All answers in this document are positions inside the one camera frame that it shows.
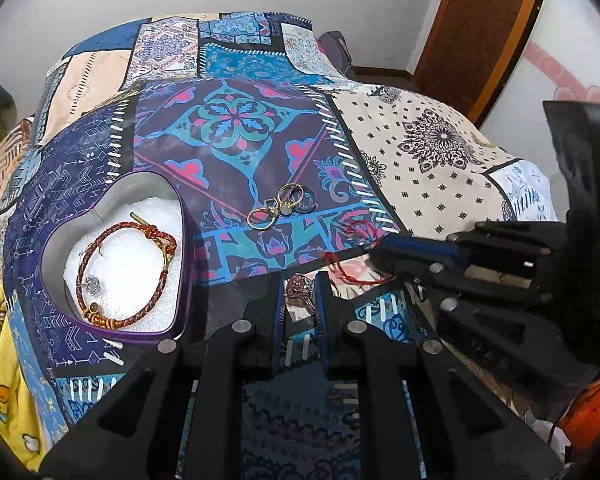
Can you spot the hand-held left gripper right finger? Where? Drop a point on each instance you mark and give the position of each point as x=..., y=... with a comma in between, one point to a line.
x=322, y=312

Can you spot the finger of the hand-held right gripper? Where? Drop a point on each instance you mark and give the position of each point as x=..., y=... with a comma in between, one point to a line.
x=407, y=250
x=485, y=327

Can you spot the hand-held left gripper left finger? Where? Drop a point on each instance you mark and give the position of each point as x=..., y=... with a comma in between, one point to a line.
x=278, y=312

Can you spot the purple heart-shaped jewelry box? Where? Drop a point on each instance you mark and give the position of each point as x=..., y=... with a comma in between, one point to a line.
x=125, y=260

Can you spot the person's right forearm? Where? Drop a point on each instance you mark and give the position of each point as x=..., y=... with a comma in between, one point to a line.
x=592, y=410

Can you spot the blue patchwork blanket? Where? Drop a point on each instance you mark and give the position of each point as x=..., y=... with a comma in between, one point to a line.
x=260, y=125

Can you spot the brown wooden door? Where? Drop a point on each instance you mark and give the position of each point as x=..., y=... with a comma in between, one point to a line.
x=480, y=25

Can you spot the dark bag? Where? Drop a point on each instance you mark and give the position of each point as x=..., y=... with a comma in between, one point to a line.
x=336, y=50

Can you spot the yellow cartoon blanket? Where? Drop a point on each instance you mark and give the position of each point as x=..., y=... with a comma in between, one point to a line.
x=5, y=360

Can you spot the pink wall decal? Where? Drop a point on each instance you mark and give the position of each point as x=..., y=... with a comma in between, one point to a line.
x=547, y=62

